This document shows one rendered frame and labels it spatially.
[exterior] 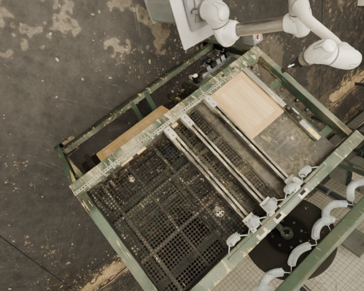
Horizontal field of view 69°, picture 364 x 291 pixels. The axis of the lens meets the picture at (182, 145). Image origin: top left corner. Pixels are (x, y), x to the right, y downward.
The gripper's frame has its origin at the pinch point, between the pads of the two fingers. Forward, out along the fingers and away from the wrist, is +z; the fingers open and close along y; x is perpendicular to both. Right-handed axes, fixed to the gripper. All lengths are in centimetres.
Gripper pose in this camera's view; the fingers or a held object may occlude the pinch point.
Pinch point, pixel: (285, 69)
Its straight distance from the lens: 190.6
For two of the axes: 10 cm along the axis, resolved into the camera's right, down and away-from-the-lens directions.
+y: 9.0, -4.0, 1.5
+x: -4.0, -9.1, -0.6
